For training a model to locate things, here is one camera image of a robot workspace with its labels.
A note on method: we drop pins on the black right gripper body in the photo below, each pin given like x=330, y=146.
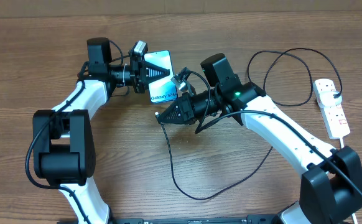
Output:
x=188, y=106

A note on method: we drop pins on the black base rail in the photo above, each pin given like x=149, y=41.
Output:
x=249, y=219

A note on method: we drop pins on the blue Galaxy smartphone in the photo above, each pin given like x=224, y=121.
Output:
x=162, y=90

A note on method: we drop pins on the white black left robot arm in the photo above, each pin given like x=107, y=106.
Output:
x=62, y=155

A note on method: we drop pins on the white power strip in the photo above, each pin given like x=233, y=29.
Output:
x=334, y=117

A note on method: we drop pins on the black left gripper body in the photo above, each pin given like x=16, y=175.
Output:
x=135, y=73

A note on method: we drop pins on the white charger plug adapter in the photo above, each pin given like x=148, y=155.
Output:
x=330, y=98

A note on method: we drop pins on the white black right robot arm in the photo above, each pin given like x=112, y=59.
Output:
x=330, y=178

